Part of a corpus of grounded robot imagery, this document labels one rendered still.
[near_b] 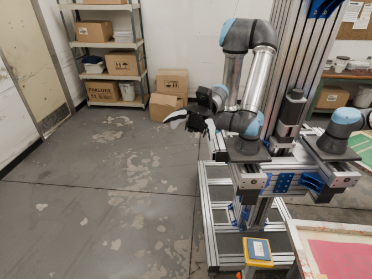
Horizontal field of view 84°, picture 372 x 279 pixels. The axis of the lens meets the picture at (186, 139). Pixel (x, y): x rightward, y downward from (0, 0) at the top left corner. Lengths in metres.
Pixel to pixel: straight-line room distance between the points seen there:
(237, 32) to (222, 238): 1.65
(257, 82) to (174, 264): 1.75
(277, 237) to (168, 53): 3.58
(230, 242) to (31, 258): 1.82
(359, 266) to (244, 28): 1.19
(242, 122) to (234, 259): 1.37
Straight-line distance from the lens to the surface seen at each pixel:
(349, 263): 1.37
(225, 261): 1.96
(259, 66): 0.91
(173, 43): 4.35
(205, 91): 0.63
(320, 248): 1.34
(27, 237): 2.78
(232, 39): 0.99
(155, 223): 2.38
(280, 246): 2.17
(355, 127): 1.39
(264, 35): 0.96
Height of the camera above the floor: 1.99
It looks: 35 degrees down
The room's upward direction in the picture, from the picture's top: straight up
